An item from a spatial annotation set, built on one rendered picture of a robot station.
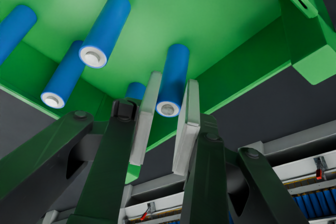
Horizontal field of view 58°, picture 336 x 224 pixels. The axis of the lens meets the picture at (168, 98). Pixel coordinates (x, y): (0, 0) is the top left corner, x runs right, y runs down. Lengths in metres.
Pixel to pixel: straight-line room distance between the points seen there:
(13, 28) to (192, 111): 0.15
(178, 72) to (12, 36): 0.12
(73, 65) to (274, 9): 0.15
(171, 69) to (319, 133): 0.89
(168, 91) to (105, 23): 0.06
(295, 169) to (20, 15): 0.92
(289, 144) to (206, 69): 0.87
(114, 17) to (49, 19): 0.08
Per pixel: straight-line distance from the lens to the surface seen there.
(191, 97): 0.17
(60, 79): 0.24
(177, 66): 0.23
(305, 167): 1.03
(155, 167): 1.37
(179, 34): 0.24
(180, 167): 0.15
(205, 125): 0.16
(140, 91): 0.28
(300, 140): 1.10
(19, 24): 0.26
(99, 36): 0.19
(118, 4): 0.23
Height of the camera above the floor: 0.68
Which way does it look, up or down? 43 degrees down
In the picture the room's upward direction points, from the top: 168 degrees counter-clockwise
